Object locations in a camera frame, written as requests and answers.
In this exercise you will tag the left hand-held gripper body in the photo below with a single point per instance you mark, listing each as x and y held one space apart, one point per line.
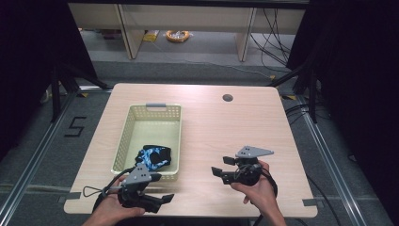
136 177

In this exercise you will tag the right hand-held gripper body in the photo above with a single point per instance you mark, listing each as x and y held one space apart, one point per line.
247 174

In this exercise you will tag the blue and black patterned cloth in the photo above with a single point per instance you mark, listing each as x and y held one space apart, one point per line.
153 157

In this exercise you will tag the pale yellow perforated plastic basket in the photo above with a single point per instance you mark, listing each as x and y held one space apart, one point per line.
150 132

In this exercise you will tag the person's right hand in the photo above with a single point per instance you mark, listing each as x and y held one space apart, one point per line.
262 191

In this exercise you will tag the person's left hand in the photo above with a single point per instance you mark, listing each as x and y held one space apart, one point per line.
108 205

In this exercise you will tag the grey tape strip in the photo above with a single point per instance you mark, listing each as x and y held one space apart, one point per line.
73 196
310 202

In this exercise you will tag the black metal stand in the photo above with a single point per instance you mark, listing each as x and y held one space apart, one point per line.
312 94
55 94

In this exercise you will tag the yellow packet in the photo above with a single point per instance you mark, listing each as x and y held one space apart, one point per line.
151 36

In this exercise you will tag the black curtain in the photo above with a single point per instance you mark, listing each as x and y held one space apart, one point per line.
31 62
360 78

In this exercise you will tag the metal floor rail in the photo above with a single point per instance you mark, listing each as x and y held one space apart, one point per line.
329 166
34 163

